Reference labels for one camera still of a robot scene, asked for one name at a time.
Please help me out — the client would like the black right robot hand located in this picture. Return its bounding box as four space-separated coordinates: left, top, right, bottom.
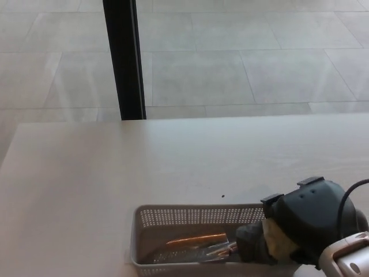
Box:
260 175 369 271

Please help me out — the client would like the black vertical post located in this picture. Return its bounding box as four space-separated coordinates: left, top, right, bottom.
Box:
102 0 147 121

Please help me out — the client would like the grey perforated plastic basket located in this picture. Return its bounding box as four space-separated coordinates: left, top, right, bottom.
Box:
129 203 301 277

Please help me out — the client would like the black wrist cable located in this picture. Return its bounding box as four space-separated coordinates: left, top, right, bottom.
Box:
338 178 369 231

